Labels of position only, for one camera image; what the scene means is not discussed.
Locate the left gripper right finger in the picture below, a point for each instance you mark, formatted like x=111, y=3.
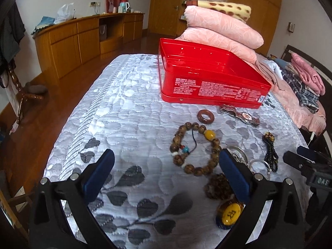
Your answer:
x=284, y=226

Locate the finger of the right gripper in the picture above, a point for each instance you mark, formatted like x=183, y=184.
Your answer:
x=297, y=161
x=310, y=154

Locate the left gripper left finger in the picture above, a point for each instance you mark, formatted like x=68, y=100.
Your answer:
x=49, y=228

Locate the silver bangle with chain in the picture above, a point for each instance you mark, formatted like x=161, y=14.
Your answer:
x=238, y=154

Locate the silver plain bangle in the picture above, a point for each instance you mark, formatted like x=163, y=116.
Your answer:
x=260, y=165

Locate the pink bed sheet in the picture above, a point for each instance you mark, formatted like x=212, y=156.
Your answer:
x=300, y=114

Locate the blue plaid garment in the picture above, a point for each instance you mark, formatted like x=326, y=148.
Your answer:
x=305, y=97

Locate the silver wristwatch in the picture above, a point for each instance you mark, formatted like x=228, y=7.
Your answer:
x=242, y=116

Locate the dark wooden headboard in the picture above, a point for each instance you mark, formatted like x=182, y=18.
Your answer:
x=324, y=72

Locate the pink folded garment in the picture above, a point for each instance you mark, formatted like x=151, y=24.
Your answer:
x=308, y=74

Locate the white grey leaf bedspread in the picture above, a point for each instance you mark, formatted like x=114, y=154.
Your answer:
x=147, y=201

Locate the wooden coat stand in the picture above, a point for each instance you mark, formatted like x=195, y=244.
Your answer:
x=23, y=96

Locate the red tin box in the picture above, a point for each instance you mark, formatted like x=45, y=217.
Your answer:
x=192, y=73

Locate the yellow brown spotted blanket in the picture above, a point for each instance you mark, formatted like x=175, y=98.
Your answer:
x=239, y=11

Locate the lower pink folded quilt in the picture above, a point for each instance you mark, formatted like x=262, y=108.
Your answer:
x=211, y=38

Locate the long wooden sideboard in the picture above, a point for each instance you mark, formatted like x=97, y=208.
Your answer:
x=64, y=47

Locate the small grey gift bag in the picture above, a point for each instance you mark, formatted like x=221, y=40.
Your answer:
x=103, y=32

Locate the blue folded cloth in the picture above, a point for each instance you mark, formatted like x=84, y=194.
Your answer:
x=44, y=23

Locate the hanging dark clothes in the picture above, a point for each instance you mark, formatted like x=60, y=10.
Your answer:
x=12, y=32

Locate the white plastic bag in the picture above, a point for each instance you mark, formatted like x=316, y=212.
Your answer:
x=65, y=13

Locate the light blue kettle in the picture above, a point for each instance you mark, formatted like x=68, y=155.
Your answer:
x=123, y=6

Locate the red picture frames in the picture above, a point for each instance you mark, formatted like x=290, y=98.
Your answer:
x=111, y=4

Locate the wall switch panel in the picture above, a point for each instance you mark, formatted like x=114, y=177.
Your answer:
x=291, y=27

